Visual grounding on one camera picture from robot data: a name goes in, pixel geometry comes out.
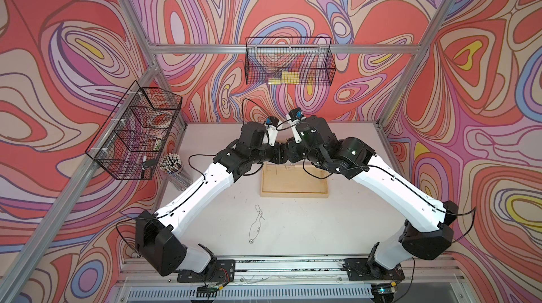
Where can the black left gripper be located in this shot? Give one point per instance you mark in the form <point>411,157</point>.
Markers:
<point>279,157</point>

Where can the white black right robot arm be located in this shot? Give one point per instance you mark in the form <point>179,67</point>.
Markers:
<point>426,233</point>

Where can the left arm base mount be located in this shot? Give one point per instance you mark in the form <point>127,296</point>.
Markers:
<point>211,270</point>

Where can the black wire basket back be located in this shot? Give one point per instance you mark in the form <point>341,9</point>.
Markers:
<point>311,56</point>

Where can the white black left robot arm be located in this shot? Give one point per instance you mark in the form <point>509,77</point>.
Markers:
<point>158,234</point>

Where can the aluminium rail with vents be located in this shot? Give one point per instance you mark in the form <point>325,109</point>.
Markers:
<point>321,278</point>

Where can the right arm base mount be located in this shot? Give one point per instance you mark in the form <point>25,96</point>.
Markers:
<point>363,269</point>

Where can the black wire basket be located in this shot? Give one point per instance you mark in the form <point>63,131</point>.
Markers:
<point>311,56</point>
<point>130,143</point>

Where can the yellow sticky notes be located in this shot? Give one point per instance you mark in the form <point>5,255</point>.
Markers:
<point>285,78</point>

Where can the cup of pencils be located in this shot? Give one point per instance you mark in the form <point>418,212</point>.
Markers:
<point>171,163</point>

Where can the wooden jewelry display stand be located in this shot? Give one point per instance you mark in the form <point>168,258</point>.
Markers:
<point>292,181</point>

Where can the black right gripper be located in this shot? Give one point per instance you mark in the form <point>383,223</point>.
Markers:
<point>291,148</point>

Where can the black wire basket left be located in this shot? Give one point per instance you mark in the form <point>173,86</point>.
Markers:
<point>130,143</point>

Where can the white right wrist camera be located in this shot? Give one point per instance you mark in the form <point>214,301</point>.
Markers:
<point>294,117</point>

